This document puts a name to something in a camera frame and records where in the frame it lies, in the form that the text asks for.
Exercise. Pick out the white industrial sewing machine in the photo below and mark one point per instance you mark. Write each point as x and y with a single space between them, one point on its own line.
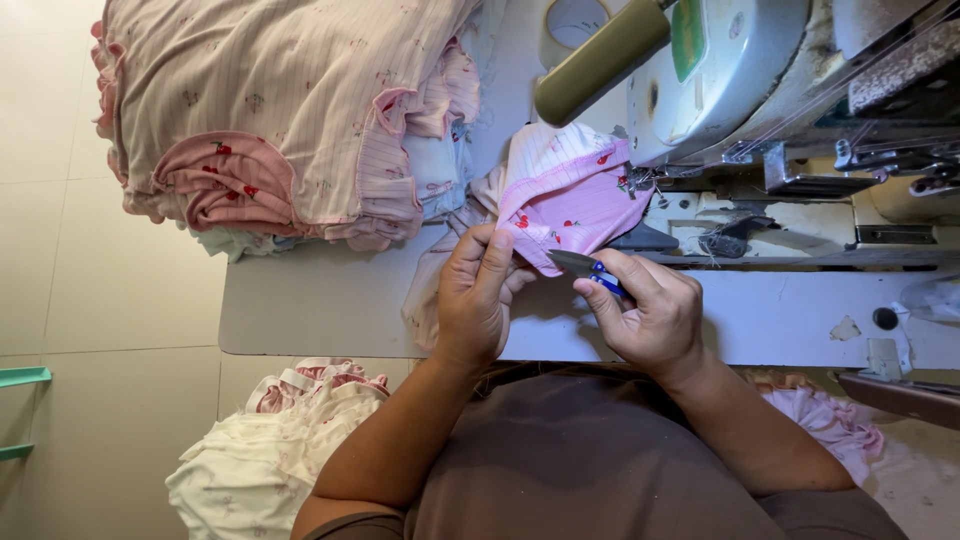
787 112

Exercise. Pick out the heap of pink ruffled garments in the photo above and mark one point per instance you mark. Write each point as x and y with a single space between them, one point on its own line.
832 424

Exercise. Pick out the heap of cream garments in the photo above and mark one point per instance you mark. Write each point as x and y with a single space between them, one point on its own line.
255 465

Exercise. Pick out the white switch box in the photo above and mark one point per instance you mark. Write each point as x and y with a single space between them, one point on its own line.
885 360

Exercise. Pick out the pile of pink striped garments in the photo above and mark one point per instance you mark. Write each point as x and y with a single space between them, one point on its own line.
285 112

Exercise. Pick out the white tape roll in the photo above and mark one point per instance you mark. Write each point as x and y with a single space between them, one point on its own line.
574 22

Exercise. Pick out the person's right hand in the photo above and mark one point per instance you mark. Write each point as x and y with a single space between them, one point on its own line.
660 322

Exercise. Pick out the clear plastic bag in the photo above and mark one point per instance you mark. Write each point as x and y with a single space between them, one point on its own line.
934 298

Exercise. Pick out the person's brown shirt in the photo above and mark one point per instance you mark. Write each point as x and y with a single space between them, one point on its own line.
585 465

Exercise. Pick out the pink cherry-print garment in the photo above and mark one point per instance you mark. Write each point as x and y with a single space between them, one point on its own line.
570 202

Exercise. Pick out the person's left hand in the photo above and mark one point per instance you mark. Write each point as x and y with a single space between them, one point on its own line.
469 315

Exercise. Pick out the brown metal bar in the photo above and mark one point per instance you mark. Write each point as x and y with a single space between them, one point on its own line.
900 397

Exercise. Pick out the black round knob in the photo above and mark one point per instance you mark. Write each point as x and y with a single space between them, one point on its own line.
886 319

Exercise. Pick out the teal plastic rack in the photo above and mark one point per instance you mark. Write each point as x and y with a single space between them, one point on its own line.
19 379

